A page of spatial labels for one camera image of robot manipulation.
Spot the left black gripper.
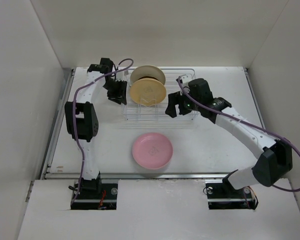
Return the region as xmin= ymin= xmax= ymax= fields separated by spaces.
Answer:
xmin=103 ymin=78 xmax=127 ymax=105

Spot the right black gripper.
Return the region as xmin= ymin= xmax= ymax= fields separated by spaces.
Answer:
xmin=165 ymin=87 xmax=202 ymax=118

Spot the pink plastic plate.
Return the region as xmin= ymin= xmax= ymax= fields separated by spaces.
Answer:
xmin=132 ymin=132 xmax=174 ymax=170

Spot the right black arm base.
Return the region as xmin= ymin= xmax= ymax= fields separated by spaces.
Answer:
xmin=202 ymin=182 xmax=259 ymax=211

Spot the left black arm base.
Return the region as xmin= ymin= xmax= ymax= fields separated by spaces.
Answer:
xmin=69 ymin=179 xmax=118 ymax=210

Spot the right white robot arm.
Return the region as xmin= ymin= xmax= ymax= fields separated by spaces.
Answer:
xmin=165 ymin=76 xmax=293 ymax=197

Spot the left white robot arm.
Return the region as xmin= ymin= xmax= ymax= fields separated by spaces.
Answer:
xmin=64 ymin=57 xmax=134 ymax=199

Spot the beige plastic plate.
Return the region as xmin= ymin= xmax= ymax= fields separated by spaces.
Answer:
xmin=130 ymin=65 xmax=166 ymax=85

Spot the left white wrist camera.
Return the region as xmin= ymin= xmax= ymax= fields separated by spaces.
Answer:
xmin=115 ymin=70 xmax=129 ymax=82

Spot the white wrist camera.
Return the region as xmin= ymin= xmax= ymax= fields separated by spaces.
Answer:
xmin=115 ymin=70 xmax=129 ymax=82
xmin=176 ymin=74 xmax=192 ymax=95

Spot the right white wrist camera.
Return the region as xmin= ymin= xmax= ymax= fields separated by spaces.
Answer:
xmin=176 ymin=74 xmax=192 ymax=95

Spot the white wire dish rack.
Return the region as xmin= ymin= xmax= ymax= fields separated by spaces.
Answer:
xmin=120 ymin=65 xmax=199 ymax=123

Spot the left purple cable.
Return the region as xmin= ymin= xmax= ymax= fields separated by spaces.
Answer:
xmin=69 ymin=58 xmax=135 ymax=208

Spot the purple cable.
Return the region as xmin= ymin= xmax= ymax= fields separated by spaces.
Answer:
xmin=176 ymin=77 xmax=300 ymax=210
xmin=69 ymin=58 xmax=135 ymax=208

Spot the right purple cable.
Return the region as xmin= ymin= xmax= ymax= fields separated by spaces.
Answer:
xmin=176 ymin=77 xmax=300 ymax=210

